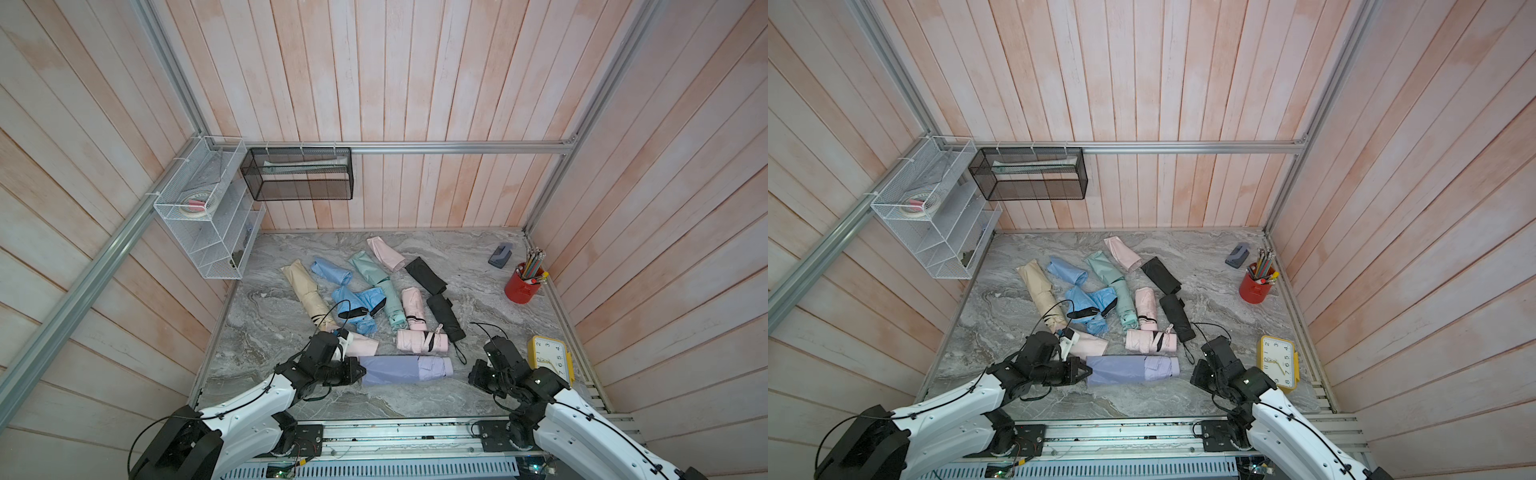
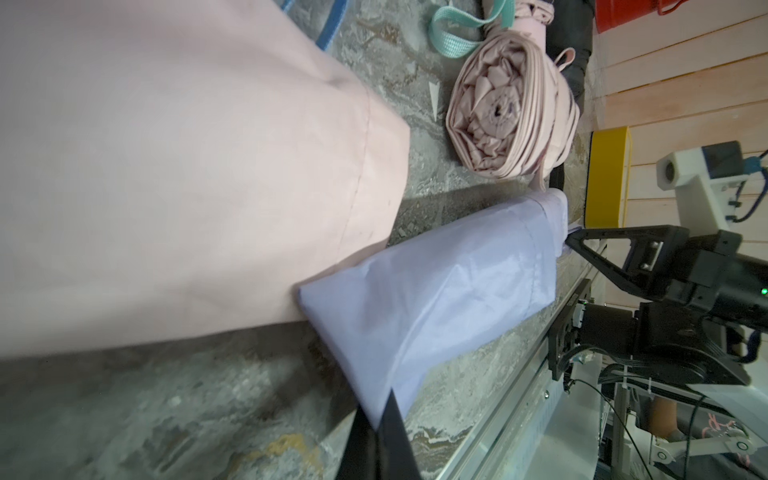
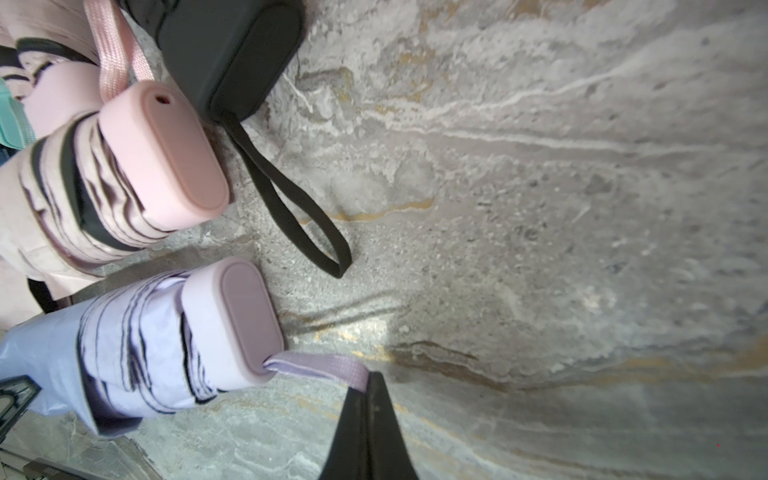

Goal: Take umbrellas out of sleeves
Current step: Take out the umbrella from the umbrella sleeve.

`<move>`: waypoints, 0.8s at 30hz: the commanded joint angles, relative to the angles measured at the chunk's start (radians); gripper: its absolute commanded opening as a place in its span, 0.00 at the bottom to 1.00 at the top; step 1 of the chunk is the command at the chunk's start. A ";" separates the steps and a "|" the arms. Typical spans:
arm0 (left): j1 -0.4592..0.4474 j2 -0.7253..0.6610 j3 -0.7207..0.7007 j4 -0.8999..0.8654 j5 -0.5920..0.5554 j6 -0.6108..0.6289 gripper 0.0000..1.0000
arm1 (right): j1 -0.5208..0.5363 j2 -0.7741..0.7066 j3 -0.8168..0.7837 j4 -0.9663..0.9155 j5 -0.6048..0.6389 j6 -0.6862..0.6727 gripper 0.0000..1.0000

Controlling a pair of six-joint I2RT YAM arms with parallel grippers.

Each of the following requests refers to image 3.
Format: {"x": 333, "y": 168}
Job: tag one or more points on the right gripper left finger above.
{"x": 348, "y": 455}

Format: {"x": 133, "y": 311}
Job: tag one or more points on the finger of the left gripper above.
{"x": 17, "y": 394}

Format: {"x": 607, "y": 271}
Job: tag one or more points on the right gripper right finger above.
{"x": 387, "y": 454}

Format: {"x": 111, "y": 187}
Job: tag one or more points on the lavender umbrella sleeve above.
{"x": 46, "y": 350}

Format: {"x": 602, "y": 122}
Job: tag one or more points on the lavender umbrella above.
{"x": 179, "y": 339}

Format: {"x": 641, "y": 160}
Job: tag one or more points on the mint green umbrella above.
{"x": 16, "y": 131}

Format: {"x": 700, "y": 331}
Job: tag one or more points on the large pink umbrella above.
{"x": 107, "y": 184}

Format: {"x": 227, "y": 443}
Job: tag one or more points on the small pink umbrella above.
{"x": 49, "y": 61}

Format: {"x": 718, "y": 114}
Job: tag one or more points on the black umbrella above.
{"x": 226, "y": 56}

